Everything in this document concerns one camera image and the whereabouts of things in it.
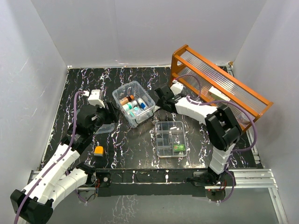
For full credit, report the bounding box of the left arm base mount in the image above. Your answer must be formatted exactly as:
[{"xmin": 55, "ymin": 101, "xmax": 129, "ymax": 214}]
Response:
[{"xmin": 76, "ymin": 162, "xmax": 111, "ymax": 189}]

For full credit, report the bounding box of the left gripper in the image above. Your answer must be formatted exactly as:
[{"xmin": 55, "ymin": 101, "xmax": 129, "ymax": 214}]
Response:
[{"xmin": 89, "ymin": 101, "xmax": 121, "ymax": 135}]

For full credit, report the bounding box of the blue sachet pack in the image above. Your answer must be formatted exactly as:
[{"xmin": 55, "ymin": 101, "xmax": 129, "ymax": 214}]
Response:
[{"xmin": 128, "ymin": 107, "xmax": 143, "ymax": 118}]

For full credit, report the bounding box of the clear plastic box lid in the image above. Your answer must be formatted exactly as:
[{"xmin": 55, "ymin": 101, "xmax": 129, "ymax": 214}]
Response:
[{"xmin": 95, "ymin": 123, "xmax": 114, "ymax": 135}]

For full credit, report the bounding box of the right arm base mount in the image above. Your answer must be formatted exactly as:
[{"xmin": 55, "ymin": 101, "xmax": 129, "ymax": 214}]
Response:
[{"xmin": 185, "ymin": 171, "xmax": 236, "ymax": 190}]

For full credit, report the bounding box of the brown bottle orange cap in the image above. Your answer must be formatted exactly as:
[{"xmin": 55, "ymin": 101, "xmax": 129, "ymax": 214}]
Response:
[{"xmin": 119, "ymin": 95, "xmax": 135, "ymax": 105}]

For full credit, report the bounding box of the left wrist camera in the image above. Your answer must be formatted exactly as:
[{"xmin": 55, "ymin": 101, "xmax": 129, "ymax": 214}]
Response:
[{"xmin": 84, "ymin": 89, "xmax": 105, "ymax": 108}]

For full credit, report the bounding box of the clear tape roll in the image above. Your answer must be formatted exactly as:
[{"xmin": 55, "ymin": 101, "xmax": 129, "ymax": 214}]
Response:
[{"xmin": 238, "ymin": 113, "xmax": 250, "ymax": 126}]

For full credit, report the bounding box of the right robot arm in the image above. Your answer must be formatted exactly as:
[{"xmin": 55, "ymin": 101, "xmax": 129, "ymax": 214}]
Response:
[{"xmin": 155, "ymin": 85, "xmax": 242, "ymax": 185}]

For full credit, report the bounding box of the yellow orange small box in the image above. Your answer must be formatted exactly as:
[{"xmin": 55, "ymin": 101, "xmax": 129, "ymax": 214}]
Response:
[{"xmin": 94, "ymin": 146, "xmax": 105, "ymax": 157}]

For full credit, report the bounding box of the clear compartment tray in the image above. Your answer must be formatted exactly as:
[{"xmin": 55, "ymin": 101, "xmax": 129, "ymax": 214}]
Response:
[{"xmin": 155, "ymin": 121, "xmax": 187, "ymax": 158}]

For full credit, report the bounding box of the white medicine carton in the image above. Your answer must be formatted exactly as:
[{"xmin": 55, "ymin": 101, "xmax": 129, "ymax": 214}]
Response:
[{"xmin": 208, "ymin": 86, "xmax": 230, "ymax": 101}]

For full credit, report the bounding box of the small green packet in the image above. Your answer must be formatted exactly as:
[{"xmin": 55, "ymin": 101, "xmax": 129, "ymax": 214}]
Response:
[{"xmin": 173, "ymin": 144, "xmax": 185, "ymax": 152}]

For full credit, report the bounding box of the clear plastic storage box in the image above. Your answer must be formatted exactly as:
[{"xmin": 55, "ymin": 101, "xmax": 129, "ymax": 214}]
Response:
[{"xmin": 112, "ymin": 81, "xmax": 156, "ymax": 128}]

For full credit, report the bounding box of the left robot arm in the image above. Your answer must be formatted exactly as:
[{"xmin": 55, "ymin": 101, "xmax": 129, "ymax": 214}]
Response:
[{"xmin": 10, "ymin": 102, "xmax": 118, "ymax": 224}]

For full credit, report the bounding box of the orange wooden shelf rack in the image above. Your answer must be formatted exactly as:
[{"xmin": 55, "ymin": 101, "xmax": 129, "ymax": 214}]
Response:
[{"xmin": 171, "ymin": 45, "xmax": 273, "ymax": 122}]

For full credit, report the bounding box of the blue white bandage roll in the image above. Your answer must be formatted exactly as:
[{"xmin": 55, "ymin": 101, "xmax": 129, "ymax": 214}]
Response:
[{"xmin": 137, "ymin": 98, "xmax": 148, "ymax": 110}]

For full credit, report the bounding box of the white bottle green label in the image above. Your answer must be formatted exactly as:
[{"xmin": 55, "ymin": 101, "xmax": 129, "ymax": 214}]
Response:
[{"xmin": 122, "ymin": 100, "xmax": 138, "ymax": 112}]

